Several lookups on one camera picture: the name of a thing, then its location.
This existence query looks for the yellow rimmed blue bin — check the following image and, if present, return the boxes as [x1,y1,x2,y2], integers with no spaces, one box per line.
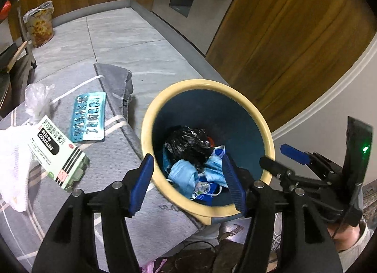
[141,79,276,226]

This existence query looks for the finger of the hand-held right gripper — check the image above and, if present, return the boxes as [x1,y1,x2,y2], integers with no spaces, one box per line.
[280,144,342,179]
[259,157,295,187]

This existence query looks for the grey plaid blanket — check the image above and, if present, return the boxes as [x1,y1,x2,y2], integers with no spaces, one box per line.
[0,63,207,273]

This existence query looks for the black plastic bag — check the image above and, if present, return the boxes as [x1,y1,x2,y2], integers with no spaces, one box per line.
[164,126,214,168]

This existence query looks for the white green medicine box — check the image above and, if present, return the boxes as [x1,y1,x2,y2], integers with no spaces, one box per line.
[26,114,90,193]

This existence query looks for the person's right forearm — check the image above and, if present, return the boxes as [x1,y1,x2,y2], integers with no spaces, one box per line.
[330,221,372,254]

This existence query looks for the pink cloth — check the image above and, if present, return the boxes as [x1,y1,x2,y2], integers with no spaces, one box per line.
[141,258,168,273]

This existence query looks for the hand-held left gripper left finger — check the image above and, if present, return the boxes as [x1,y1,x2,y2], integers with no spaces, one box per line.
[34,153,155,273]

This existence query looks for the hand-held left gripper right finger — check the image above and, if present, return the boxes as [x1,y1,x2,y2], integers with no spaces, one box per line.
[221,154,344,273]

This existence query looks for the blue face mask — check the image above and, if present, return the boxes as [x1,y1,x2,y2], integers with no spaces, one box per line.
[169,160,200,200]
[204,146,229,189]

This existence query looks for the blue white packet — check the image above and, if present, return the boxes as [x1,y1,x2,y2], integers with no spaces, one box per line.
[196,177,223,203]

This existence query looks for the teal blister pack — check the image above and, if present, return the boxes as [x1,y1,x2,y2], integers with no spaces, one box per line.
[70,91,107,143]

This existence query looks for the clear bag of snacks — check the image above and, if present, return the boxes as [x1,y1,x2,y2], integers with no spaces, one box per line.
[23,1,54,48]

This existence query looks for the black cable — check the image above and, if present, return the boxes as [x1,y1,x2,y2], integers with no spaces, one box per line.
[180,240,221,273]

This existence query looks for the wooden kitchen cabinets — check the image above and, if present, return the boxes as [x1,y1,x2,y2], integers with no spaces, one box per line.
[18,0,377,132]

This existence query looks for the black pan with wooden handle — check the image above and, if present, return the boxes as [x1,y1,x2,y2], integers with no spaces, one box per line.
[0,41,29,73]

